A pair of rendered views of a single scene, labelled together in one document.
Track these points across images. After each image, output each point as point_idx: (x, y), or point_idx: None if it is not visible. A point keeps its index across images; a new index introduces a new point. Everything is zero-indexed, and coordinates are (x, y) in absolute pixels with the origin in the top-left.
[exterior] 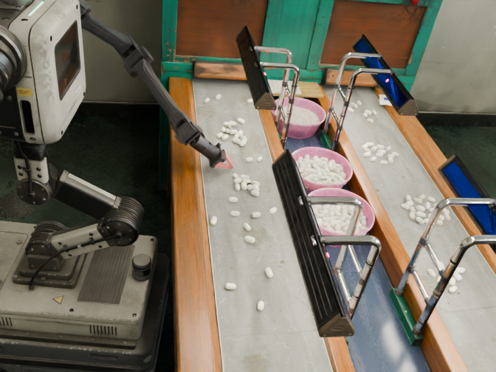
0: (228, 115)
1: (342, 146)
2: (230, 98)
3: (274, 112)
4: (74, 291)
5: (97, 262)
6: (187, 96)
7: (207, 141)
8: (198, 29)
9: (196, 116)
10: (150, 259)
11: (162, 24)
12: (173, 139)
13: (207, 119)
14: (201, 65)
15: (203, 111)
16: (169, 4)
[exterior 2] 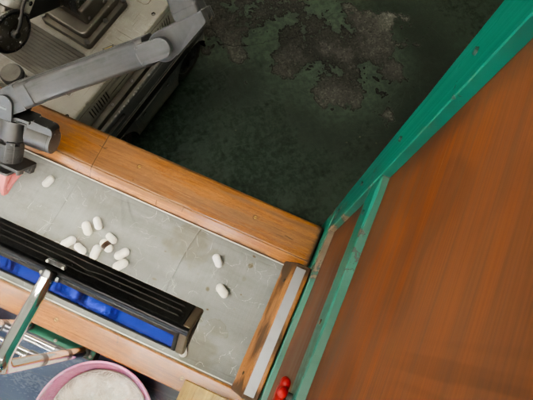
0: (157, 277)
1: None
2: (213, 317)
3: (137, 386)
4: (40, 21)
5: (65, 51)
6: (235, 225)
7: (1, 134)
8: (327, 270)
9: (177, 217)
10: (6, 82)
11: (356, 182)
12: (111, 138)
13: (159, 232)
14: (289, 275)
15: (189, 239)
16: (363, 181)
